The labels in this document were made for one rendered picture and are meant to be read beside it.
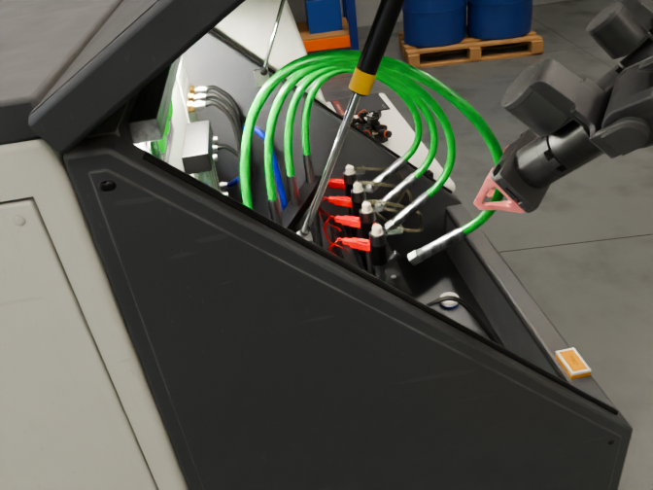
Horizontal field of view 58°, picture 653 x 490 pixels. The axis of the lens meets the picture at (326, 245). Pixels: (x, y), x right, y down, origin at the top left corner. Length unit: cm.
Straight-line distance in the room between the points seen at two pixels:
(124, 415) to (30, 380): 10
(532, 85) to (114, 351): 51
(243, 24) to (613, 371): 177
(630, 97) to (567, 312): 198
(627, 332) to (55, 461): 217
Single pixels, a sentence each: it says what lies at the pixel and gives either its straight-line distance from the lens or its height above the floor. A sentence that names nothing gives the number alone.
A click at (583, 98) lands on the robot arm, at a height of 138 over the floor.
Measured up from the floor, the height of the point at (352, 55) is 142.
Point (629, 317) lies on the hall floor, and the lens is 263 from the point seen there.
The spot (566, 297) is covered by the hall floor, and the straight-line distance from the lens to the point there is 267.
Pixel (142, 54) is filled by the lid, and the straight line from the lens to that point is 46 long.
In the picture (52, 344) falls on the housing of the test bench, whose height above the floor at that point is 126.
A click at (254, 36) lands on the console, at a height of 137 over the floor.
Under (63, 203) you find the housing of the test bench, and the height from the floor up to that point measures 141.
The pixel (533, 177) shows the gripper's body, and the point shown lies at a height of 128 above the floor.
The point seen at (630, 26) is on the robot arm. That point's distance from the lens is 97.
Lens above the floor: 162
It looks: 32 degrees down
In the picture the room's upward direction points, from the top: 8 degrees counter-clockwise
